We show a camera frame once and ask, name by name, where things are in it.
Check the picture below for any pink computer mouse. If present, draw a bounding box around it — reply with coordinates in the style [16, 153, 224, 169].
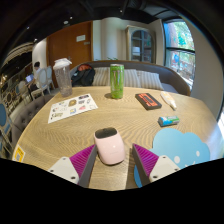
[93, 126, 127, 166]

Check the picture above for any black box with red print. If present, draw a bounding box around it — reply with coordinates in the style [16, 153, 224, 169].
[134, 92, 163, 111]

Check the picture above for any wooden glass-door cabinet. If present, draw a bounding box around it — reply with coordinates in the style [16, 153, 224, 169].
[125, 25, 157, 64]

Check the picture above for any group of white chairs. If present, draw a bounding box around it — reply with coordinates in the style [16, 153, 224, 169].
[0, 65, 54, 158]

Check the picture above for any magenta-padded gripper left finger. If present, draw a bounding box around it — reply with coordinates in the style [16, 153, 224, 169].
[47, 143, 98, 188]

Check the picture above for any striped cushion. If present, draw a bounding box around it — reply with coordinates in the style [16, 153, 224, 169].
[91, 67, 112, 87]
[137, 70, 165, 91]
[123, 68, 142, 89]

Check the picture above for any blue cloud-shaped mouse pad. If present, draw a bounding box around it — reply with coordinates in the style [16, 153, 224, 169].
[133, 127, 211, 188]

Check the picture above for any brown wooden door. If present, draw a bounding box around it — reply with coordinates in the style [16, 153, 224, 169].
[46, 20, 94, 88]

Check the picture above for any white printed sticker sheet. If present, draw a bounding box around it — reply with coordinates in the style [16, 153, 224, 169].
[47, 93, 99, 125]

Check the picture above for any green drink can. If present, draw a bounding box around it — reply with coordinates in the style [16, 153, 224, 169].
[109, 63, 125, 100]

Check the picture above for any small blue-green pack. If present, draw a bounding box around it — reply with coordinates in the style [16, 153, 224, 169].
[157, 115, 180, 128]

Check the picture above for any brown curved sofa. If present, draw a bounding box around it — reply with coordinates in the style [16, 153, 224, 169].
[69, 59, 192, 97]

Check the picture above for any grey tufted sofa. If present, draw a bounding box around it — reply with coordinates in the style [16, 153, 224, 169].
[9, 94, 56, 148]

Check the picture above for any clear shaker bottle white lid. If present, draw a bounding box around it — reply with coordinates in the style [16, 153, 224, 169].
[52, 57, 74, 98]

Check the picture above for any person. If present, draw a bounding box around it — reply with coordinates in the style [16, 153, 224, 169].
[27, 61, 44, 92]

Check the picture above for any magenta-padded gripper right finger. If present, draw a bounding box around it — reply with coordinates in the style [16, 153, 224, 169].
[131, 142, 181, 188]

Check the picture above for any tall black-framed window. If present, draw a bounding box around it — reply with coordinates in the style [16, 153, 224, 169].
[162, 19, 196, 91]

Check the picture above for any white door sign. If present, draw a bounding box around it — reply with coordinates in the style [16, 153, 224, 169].
[75, 34, 87, 43]

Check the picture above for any black backpack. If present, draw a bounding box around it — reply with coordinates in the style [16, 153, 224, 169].
[70, 63, 96, 88]

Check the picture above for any yellow square sticker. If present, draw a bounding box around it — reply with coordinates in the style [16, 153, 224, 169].
[11, 144, 26, 164]

